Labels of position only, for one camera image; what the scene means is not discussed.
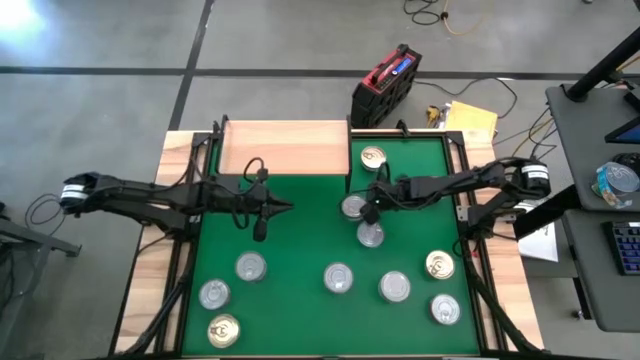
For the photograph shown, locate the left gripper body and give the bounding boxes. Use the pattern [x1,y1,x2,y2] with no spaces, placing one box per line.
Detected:
[223,178,272,224]

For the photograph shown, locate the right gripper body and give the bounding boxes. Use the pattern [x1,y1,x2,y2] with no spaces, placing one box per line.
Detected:
[370,177,417,208]

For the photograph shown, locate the silver can teal yellow label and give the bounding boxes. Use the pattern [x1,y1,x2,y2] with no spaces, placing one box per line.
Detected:
[340,194,369,222]

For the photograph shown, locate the blue albacore tuna can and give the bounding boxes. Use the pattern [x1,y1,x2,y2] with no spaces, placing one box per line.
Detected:
[234,250,268,283]

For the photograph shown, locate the silver can green label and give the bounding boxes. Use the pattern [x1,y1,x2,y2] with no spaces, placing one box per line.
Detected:
[322,261,355,295]

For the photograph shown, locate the silver-lid seafood can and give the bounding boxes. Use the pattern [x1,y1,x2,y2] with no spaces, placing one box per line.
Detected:
[429,293,462,327]
[378,270,412,304]
[198,278,232,311]

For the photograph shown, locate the gold-lid seafood can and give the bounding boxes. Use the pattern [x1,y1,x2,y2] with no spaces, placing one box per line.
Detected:
[359,144,389,173]
[206,313,242,350]
[424,249,457,281]

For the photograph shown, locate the wooden shelf black legs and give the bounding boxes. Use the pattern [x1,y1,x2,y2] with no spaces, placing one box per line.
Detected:
[218,114,354,196]

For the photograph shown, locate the yellow black power plug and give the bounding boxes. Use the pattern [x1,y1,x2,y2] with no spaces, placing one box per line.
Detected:
[424,103,444,129]

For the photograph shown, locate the red black power station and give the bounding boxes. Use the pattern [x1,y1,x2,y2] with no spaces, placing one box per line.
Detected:
[349,43,424,130]

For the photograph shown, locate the yellow paper envelope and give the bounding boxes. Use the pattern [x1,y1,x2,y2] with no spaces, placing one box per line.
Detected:
[443,99,500,139]

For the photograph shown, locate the green table mat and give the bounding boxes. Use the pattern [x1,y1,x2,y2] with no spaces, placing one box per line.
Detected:
[180,137,481,357]

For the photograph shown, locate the white paper sheet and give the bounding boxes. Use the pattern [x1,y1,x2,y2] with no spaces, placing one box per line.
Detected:
[516,219,560,264]

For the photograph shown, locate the grey desk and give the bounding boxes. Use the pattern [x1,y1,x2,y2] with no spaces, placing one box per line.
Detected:
[560,208,640,334]
[544,82,640,214]

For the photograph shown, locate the grey metal stand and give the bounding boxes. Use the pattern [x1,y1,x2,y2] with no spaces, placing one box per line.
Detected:
[0,199,84,360]

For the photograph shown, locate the black keyboard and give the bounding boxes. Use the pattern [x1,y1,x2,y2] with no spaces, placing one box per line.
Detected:
[602,219,640,277]

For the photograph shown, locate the black round device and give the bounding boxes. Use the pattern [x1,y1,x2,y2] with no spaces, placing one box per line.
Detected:
[612,151,640,171]

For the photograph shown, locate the black tablet screen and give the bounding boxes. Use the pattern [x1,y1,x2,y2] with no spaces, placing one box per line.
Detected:
[603,114,640,146]

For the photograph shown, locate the black slanted pole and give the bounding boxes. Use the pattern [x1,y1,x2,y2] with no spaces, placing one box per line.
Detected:
[563,27,640,104]

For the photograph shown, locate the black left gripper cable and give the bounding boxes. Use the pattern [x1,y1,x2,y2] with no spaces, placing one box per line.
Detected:
[242,156,271,185]

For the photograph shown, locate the black aluminium table frame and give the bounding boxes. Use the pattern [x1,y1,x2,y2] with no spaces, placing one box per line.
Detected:
[107,118,549,360]

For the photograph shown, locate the black power station cable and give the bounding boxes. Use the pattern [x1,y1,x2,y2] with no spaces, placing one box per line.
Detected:
[413,76,519,121]

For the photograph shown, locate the yellow floor cable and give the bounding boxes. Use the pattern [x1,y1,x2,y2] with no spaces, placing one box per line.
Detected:
[441,0,494,37]

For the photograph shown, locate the black coiled floor cable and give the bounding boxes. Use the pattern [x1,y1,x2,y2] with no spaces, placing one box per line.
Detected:
[402,0,450,26]

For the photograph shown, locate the black looped floor cable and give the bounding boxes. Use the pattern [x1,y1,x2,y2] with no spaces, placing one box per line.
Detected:
[23,192,68,237]

